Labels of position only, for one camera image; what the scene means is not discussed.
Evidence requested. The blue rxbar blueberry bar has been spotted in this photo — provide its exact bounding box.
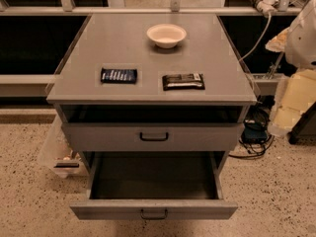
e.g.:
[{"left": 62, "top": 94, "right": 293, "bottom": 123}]
[{"left": 101, "top": 68, "right": 137, "bottom": 84}]

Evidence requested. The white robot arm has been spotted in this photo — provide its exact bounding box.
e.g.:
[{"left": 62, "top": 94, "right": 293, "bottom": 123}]
[{"left": 266, "top": 0, "right": 316, "bottom": 137}]

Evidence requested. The grey drawer cabinet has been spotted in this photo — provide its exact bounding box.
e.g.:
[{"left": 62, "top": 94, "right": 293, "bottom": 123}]
[{"left": 47, "top": 14, "right": 256, "bottom": 165}]

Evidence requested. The grey upper closed drawer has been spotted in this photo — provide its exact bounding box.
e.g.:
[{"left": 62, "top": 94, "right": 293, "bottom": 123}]
[{"left": 62, "top": 123, "right": 244, "bottom": 152}]

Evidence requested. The grey open middle drawer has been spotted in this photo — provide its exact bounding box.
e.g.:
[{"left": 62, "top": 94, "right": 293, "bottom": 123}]
[{"left": 71, "top": 152, "right": 238, "bottom": 220}]

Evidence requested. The dark brown snack bar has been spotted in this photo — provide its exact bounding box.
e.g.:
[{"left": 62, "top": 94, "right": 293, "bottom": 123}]
[{"left": 162, "top": 73, "right": 205, "bottom": 91}]

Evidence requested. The clear plastic bin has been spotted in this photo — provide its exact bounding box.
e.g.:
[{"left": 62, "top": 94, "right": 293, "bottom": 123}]
[{"left": 38, "top": 116, "right": 88, "bottom": 178}]

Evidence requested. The white power strip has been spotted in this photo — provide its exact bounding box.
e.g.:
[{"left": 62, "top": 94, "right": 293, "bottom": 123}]
[{"left": 250, "top": 0, "right": 278, "bottom": 16}]

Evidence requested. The blue box with cables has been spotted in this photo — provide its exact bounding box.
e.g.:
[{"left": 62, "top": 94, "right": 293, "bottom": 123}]
[{"left": 230, "top": 107, "right": 275, "bottom": 160}]

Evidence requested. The white power cable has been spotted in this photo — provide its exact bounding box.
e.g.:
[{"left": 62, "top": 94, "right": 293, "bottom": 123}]
[{"left": 238, "top": 12, "right": 273, "bottom": 63}]

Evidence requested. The metal railing frame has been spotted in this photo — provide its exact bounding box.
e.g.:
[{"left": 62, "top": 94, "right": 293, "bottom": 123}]
[{"left": 0, "top": 0, "right": 316, "bottom": 17}]

